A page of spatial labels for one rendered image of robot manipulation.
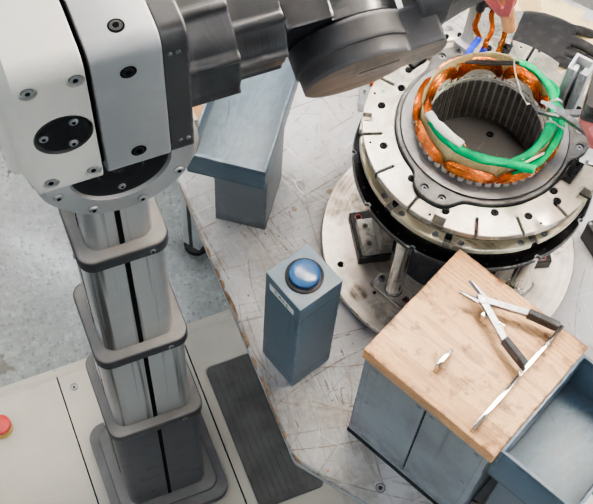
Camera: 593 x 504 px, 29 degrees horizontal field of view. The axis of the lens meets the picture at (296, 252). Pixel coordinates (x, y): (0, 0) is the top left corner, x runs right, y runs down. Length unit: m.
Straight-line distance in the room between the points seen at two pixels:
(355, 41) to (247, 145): 0.87
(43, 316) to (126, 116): 1.95
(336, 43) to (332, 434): 1.01
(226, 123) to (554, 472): 0.63
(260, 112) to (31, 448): 0.90
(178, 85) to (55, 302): 1.97
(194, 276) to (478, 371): 1.32
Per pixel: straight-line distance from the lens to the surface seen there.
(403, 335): 1.42
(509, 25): 1.37
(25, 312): 2.64
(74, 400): 2.26
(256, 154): 1.58
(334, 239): 1.78
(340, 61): 0.73
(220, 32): 0.69
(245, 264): 1.77
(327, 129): 1.91
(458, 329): 1.44
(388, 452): 1.63
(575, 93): 1.56
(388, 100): 1.56
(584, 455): 1.50
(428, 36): 0.76
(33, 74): 0.65
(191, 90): 0.71
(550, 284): 1.80
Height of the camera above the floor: 2.35
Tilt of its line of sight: 61 degrees down
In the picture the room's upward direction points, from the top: 5 degrees clockwise
